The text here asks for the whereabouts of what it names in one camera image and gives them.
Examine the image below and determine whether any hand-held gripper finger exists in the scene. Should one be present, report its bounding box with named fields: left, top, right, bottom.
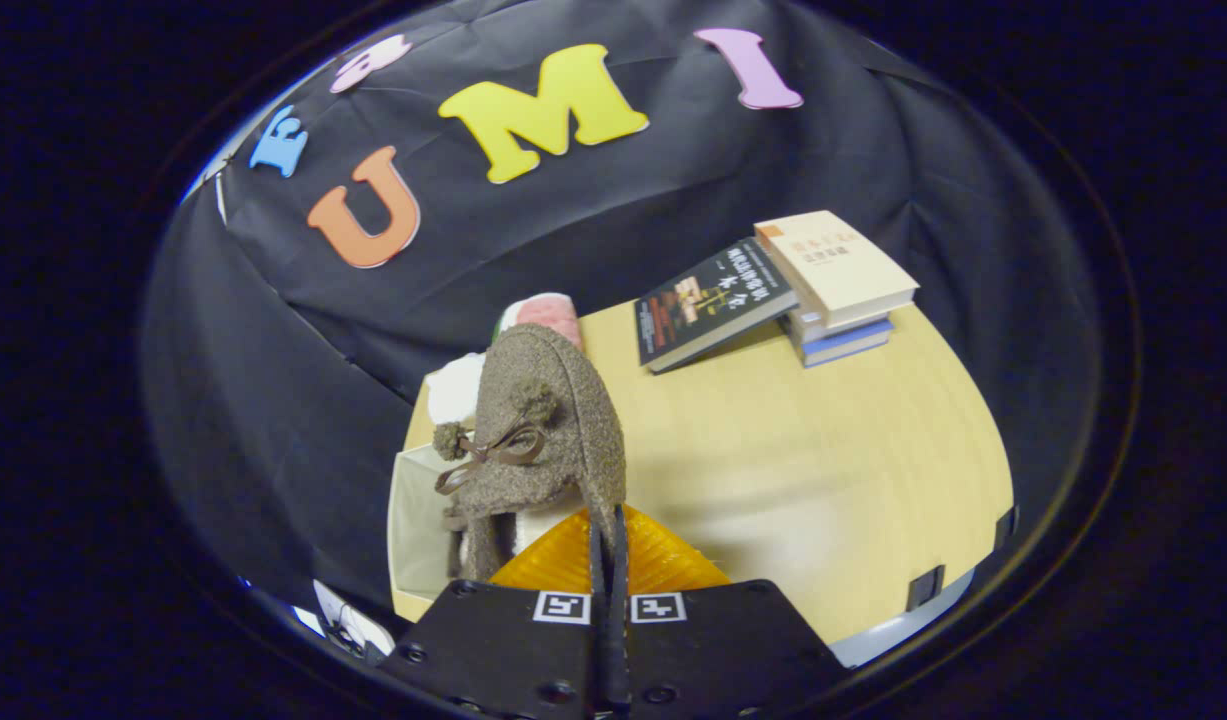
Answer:
left=378, top=505, right=614, bottom=720
left=613, top=505, right=849, bottom=720

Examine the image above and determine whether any cream storage box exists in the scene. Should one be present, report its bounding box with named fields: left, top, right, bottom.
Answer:
left=386, top=445, right=494, bottom=623

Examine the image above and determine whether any white paper sheet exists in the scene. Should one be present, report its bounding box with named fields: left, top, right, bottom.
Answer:
left=311, top=578, right=396, bottom=661

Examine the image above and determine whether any white plush toy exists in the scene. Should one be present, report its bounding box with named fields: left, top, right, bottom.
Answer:
left=425, top=352, right=489, bottom=426

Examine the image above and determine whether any watermelon slice plush toy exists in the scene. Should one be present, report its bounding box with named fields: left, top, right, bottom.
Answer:
left=491, top=292, right=584, bottom=351

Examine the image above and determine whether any black cover book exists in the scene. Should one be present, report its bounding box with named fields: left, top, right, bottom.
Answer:
left=633, top=237, right=800, bottom=374

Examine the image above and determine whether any blue softcover book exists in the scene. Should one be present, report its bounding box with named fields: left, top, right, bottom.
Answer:
left=795, top=320, right=894, bottom=368

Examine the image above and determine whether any grey-blue book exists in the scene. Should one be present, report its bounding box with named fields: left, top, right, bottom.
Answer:
left=785, top=305, right=892, bottom=346

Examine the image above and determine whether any black backdrop cloth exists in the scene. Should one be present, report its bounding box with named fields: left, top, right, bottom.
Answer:
left=138, top=0, right=1104, bottom=641

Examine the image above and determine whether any cream cover book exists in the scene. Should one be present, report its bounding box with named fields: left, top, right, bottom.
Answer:
left=753, top=210, right=920, bottom=329

